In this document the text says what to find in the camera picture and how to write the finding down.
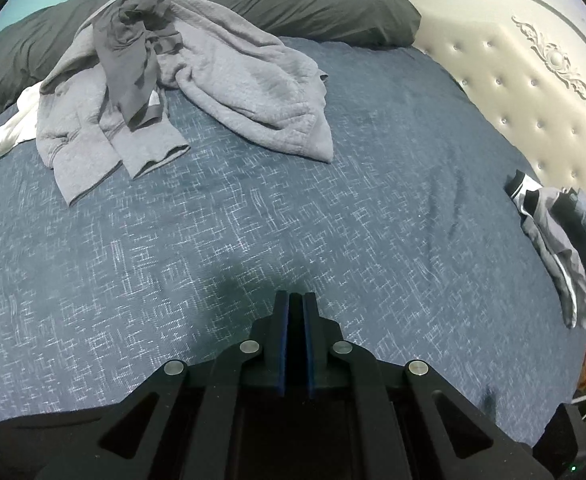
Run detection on folded grey striped clothes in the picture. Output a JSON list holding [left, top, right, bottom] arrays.
[[505, 170, 586, 328]]

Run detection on blue patterned bed sheet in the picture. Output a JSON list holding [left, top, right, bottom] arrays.
[[0, 39, 586, 443]]

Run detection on light grey sweatshirt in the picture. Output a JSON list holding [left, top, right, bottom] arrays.
[[36, 0, 333, 203]]

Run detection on dark grey long pillow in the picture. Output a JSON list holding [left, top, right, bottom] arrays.
[[0, 0, 421, 114]]

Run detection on dark grey small garment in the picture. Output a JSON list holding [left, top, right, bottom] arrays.
[[92, 0, 182, 130]]

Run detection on white cloth piece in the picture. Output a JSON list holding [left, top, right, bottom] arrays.
[[0, 82, 41, 158]]

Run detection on cream tufted headboard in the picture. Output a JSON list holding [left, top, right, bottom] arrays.
[[409, 0, 586, 192]]

